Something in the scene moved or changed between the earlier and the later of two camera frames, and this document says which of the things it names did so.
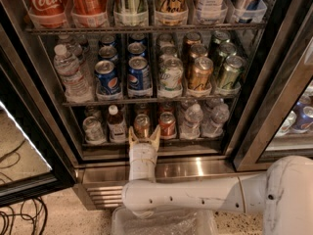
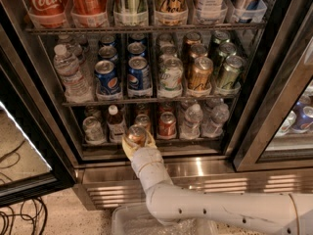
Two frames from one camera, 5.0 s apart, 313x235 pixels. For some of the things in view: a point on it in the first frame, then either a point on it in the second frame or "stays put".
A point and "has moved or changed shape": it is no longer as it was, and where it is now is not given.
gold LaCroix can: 172,5 stays put
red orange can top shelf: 89,5 stays put
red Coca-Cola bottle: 48,4 stays put
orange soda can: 142,125 has moved or changed shape
